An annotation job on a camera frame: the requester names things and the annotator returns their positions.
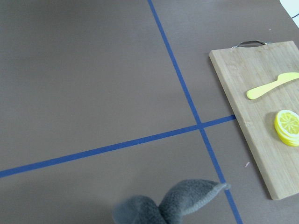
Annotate grey wiping cloth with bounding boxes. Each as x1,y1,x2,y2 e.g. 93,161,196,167
113,179,230,224

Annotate yellow plastic knife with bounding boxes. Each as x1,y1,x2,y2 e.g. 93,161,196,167
246,72,299,100

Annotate bamboo cutting board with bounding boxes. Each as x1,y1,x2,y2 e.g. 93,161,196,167
209,41,299,200

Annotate yellow lemon slices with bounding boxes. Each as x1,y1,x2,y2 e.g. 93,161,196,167
274,110,299,147

